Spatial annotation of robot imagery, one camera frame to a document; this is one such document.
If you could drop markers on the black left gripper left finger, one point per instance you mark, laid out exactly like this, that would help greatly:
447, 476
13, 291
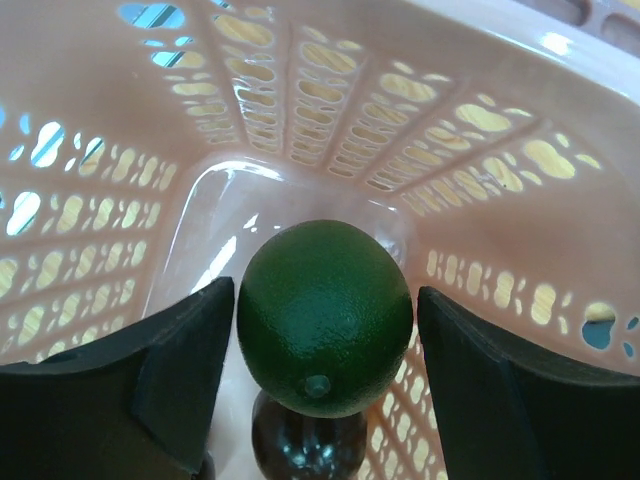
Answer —
136, 404

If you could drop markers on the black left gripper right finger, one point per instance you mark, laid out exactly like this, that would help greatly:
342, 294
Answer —
507, 408

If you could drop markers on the dark purple fake eggplant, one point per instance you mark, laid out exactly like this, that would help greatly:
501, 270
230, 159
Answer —
288, 445

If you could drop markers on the dark green fake lime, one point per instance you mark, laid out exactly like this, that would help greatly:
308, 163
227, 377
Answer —
324, 318

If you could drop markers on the pink plastic basket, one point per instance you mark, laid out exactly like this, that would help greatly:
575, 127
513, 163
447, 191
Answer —
149, 148

